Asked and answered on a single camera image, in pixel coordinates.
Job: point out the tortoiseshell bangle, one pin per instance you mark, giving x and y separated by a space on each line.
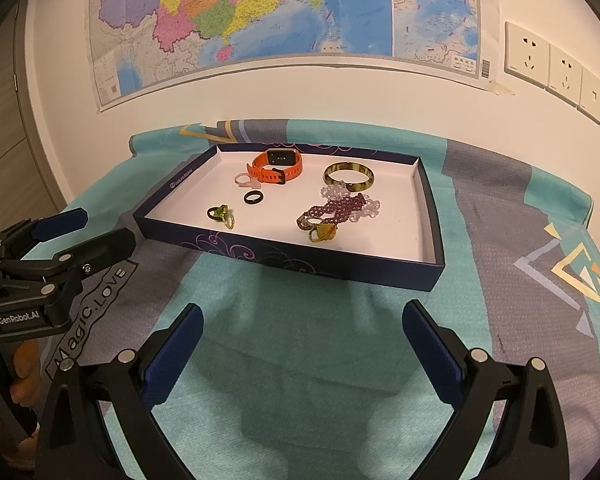
350 188

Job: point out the orange smartwatch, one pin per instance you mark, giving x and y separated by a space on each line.
260 165

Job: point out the beige cabinet door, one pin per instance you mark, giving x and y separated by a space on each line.
30 135

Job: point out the pink hair clip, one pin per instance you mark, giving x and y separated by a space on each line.
240 179

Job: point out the teal and grey printed blanket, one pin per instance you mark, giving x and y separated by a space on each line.
505 210

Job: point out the person's left hand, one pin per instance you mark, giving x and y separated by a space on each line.
27 370

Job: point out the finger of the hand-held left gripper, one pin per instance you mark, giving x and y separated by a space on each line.
60 225
105 250

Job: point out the dark blue shallow box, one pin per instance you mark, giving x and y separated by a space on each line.
390 220

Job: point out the wall map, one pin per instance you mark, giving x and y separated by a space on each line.
280 10

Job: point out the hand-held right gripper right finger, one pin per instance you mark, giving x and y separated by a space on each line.
430 350

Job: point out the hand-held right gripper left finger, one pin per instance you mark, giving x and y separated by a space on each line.
175 355

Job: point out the white wall socket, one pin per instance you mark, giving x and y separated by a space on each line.
564 74
526 54

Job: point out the white wall switch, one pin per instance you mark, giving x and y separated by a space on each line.
592 96

